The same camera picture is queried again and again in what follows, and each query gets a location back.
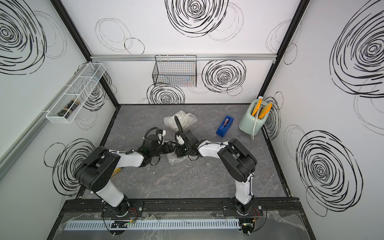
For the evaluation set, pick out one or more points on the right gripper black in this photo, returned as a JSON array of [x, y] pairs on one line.
[[178, 151]]

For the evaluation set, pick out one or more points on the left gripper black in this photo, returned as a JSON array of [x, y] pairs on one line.
[[167, 145]]

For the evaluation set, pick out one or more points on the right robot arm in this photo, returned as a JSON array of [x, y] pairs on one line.
[[237, 159]]

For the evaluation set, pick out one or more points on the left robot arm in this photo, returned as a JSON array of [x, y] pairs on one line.
[[95, 172]]

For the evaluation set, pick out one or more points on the blue tape dispenser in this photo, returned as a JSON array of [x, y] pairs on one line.
[[223, 128]]

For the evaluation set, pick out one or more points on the yellow block with black cap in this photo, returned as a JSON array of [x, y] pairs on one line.
[[116, 171]]

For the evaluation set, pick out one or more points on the mint green toaster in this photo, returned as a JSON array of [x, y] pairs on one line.
[[252, 125]]

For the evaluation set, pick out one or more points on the dark bottle in shelf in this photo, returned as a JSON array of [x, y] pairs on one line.
[[68, 109]]

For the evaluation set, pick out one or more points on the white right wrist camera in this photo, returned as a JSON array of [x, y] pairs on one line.
[[179, 140]]

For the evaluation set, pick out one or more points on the black wire wall basket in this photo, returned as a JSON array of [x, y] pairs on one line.
[[175, 73]]

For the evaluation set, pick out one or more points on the white slotted cable duct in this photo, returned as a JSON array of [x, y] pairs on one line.
[[115, 225]]

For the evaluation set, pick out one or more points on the white wire wall shelf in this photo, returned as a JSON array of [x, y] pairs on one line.
[[87, 89]]

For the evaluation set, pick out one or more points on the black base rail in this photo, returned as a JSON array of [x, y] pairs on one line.
[[224, 206]]

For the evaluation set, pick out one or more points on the horizontal aluminium wall rail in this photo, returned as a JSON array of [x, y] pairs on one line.
[[182, 57]]

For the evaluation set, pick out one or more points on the left wall aluminium rail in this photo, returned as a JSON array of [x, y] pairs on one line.
[[14, 152]]

